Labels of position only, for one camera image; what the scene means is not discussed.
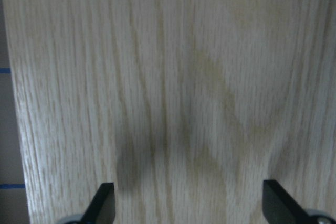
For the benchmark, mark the wooden drawer cabinet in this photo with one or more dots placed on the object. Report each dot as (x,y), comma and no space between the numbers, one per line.
(186,105)

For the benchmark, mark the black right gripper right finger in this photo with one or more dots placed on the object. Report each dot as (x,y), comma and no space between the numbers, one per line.
(280,207)

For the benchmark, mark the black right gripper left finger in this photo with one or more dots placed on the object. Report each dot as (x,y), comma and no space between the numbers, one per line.
(102,207)

